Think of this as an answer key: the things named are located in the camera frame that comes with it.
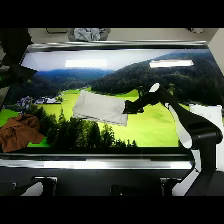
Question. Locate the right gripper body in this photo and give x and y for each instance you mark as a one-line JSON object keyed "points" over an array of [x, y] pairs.
{"points": [[135, 105]]}

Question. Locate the white shirt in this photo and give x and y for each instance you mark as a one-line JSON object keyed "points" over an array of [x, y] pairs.
{"points": [[100, 108]]}

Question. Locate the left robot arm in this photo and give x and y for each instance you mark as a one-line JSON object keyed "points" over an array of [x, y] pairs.
{"points": [[13, 50]]}

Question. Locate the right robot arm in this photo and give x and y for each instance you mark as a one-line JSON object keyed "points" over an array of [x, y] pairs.
{"points": [[200, 133]]}

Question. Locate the heap of clothes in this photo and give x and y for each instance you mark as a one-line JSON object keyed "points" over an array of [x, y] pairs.
{"points": [[87, 34]]}

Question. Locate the brown garment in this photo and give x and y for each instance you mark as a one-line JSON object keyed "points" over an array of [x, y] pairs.
{"points": [[18, 131]]}

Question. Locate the silver frame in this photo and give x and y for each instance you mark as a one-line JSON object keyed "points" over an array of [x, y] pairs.
{"points": [[100, 164]]}

